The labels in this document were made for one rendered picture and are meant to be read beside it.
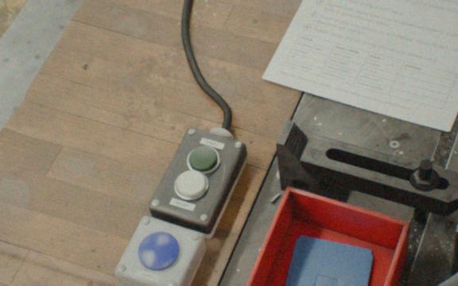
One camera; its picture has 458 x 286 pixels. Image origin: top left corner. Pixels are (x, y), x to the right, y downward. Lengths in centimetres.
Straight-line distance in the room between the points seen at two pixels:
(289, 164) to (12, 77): 146
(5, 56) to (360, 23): 139
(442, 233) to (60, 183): 40
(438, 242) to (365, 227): 8
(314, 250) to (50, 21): 157
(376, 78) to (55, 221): 38
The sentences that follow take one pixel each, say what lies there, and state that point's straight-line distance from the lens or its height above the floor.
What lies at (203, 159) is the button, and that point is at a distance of 100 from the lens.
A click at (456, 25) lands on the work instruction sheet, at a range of 114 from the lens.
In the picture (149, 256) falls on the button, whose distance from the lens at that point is 95.
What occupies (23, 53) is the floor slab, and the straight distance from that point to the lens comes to 240.
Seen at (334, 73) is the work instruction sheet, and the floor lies 90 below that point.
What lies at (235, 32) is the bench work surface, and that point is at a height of 90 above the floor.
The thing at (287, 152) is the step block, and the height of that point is 98.
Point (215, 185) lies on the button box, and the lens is 99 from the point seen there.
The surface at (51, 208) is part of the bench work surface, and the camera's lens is 105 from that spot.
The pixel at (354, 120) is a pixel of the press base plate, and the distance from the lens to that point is 106.
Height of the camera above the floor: 177
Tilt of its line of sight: 56 degrees down
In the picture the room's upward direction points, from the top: 10 degrees counter-clockwise
